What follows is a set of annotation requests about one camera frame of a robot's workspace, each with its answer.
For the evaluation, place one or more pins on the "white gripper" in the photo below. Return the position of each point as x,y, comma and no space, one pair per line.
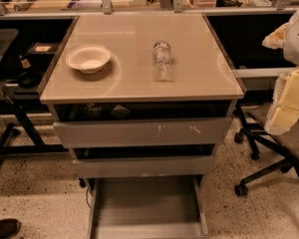
298,40

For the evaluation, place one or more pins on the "grey bottom drawer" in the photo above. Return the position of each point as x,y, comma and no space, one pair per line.
164,207

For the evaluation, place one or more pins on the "grey drawer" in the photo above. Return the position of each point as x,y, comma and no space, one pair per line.
144,124
144,161
164,207

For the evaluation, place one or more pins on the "grey drawer cabinet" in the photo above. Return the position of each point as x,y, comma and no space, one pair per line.
199,71

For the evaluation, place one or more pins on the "grey middle drawer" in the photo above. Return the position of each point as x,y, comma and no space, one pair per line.
144,161

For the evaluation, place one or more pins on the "grey top drawer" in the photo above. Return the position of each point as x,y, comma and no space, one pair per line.
144,124

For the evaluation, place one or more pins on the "black office chair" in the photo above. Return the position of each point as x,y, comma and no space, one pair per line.
287,144

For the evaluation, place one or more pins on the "clear plastic water bottle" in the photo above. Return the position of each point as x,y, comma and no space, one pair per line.
161,61

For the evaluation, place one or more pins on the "white paper bowl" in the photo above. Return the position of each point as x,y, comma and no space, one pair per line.
88,59

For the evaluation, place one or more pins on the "black stand left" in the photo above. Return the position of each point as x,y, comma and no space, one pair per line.
7,36

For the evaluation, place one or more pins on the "dark box with label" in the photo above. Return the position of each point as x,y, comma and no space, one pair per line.
43,48

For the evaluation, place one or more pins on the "black round object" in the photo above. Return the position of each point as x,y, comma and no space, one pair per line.
29,79

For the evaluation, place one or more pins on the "dark shoe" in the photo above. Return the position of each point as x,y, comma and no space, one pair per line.
9,228

